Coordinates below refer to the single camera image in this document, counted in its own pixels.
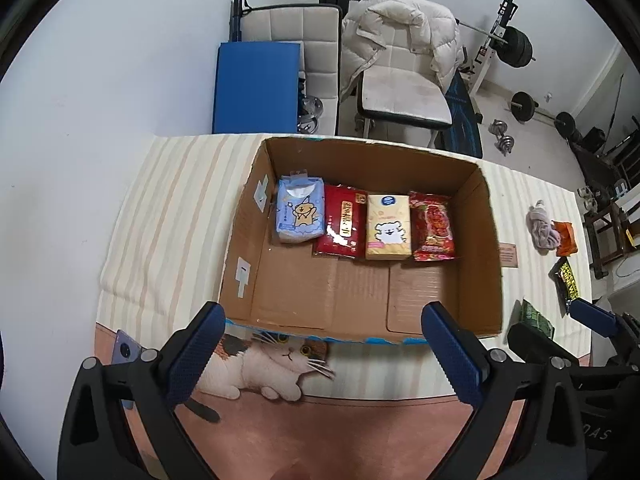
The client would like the black floor barbell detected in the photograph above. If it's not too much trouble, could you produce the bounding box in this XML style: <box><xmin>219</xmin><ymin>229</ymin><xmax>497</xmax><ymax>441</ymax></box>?
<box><xmin>508</xmin><ymin>91</ymin><xmax>576</xmax><ymax>140</ymax></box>

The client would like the brown cardboard box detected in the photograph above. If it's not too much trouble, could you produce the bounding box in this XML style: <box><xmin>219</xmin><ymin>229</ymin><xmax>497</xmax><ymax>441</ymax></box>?
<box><xmin>219</xmin><ymin>136</ymin><xmax>502</xmax><ymax>344</ymax></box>

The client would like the white quilted bench pad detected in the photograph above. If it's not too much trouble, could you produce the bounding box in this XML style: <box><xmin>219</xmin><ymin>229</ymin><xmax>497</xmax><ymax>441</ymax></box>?
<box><xmin>241</xmin><ymin>4</ymin><xmax>342</xmax><ymax>136</ymax></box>

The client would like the green wipes pack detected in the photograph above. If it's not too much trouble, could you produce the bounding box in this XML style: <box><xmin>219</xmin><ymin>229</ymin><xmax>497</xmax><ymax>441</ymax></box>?
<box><xmin>518</xmin><ymin>299</ymin><xmax>555</xmax><ymax>339</ymax></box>

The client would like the red patterned snack pack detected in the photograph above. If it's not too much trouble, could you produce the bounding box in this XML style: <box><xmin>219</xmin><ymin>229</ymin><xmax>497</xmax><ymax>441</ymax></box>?
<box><xmin>409</xmin><ymin>191</ymin><xmax>456</xmax><ymax>262</ymax></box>

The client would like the grey crumpled cloth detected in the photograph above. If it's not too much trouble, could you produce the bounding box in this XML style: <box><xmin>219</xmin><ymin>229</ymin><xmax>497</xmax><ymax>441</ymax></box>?
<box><xmin>526</xmin><ymin>200</ymin><xmax>561</xmax><ymax>254</ymax></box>

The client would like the purple smartphone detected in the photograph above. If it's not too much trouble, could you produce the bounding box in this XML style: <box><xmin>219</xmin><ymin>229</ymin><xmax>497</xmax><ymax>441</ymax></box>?
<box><xmin>112</xmin><ymin>330</ymin><xmax>144</xmax><ymax>410</ymax></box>

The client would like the white cushioned chair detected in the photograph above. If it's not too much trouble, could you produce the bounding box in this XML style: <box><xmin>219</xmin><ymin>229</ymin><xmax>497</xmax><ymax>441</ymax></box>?
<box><xmin>357</xmin><ymin>64</ymin><xmax>454</xmax><ymax>139</ymax></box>

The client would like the dark wooden stool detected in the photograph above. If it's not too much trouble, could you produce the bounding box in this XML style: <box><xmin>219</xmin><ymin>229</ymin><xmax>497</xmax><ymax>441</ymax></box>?
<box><xmin>582</xmin><ymin>194</ymin><xmax>639</xmax><ymax>280</ymax></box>

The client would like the chrome dumbbell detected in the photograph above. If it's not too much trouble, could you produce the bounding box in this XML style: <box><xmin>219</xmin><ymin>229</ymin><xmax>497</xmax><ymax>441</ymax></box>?
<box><xmin>488</xmin><ymin>119</ymin><xmax>514</xmax><ymax>156</ymax></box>

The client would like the blue wet wipes pack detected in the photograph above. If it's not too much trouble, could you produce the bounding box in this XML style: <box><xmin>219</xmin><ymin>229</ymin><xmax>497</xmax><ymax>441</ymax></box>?
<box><xmin>276</xmin><ymin>174</ymin><xmax>326</xmax><ymax>244</ymax></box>

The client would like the black shoe shine wipes pack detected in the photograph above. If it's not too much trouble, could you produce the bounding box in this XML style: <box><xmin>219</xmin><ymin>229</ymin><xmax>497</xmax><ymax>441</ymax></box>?
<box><xmin>550</xmin><ymin>256</ymin><xmax>579</xmax><ymax>313</ymax></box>

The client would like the barbell with black plates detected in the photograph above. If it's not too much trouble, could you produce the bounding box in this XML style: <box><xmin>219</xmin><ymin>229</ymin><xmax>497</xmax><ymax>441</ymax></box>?
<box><xmin>456</xmin><ymin>18</ymin><xmax>535</xmax><ymax>68</ymax></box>

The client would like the white puffer jacket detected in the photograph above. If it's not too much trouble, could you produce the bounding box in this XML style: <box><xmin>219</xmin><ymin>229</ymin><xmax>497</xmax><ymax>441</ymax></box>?
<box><xmin>340</xmin><ymin>0</ymin><xmax>463</xmax><ymax>98</ymax></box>

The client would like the yellow tissue pack bear print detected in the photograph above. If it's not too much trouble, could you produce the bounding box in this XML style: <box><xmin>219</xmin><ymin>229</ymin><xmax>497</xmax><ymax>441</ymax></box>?
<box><xmin>366</xmin><ymin>194</ymin><xmax>411</xmax><ymax>260</ymax></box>

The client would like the orange snack packet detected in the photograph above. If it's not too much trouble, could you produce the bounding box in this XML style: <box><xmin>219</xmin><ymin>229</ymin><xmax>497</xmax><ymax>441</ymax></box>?
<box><xmin>552</xmin><ymin>221</ymin><xmax>578</xmax><ymax>257</ymax></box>

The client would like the blue folded exercise mat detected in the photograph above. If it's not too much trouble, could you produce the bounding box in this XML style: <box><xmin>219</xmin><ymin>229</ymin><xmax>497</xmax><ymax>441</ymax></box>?
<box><xmin>213</xmin><ymin>41</ymin><xmax>300</xmax><ymax>133</ymax></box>

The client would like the red tissue pack gold label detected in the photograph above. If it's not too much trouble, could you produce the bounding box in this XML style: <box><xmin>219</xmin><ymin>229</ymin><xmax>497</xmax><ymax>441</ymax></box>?
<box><xmin>314</xmin><ymin>184</ymin><xmax>368</xmax><ymax>259</ymax></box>

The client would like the small brown card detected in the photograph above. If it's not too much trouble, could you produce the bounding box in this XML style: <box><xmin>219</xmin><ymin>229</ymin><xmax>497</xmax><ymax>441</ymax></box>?
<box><xmin>499</xmin><ymin>243</ymin><xmax>518</xmax><ymax>268</ymax></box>

